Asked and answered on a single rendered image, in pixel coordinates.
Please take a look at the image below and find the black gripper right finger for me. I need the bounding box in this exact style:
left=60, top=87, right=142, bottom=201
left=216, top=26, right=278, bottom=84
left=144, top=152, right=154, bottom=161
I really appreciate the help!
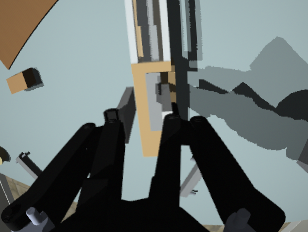
left=140, top=84, right=286, bottom=232

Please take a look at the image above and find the brown clipboard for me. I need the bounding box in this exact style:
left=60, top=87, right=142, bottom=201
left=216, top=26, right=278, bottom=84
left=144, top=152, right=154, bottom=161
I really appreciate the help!
left=0, top=0, right=58, bottom=70

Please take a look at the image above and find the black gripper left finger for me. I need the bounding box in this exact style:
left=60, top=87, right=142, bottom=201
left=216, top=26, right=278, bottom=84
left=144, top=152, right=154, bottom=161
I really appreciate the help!
left=1, top=87, right=136, bottom=232

